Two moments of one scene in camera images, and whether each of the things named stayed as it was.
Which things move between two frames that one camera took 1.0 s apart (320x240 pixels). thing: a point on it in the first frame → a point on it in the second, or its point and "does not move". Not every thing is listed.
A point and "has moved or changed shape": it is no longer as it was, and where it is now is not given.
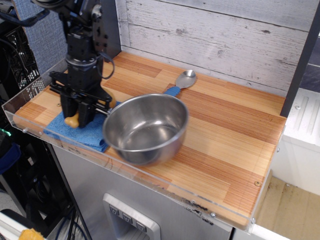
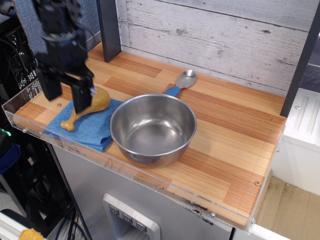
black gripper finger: x=70 y=106 → x=51 y=85
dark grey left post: x=110 y=25 does not move
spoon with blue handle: x=183 y=80 does not move
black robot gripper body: x=83 y=82 → x=66 y=53
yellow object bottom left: x=30 y=234 does not move
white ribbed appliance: x=297 y=163 does not move
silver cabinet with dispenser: x=116 y=206 does not move
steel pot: x=147 y=129 has moved or changed shape
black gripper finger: x=86 y=112 → x=81 y=93
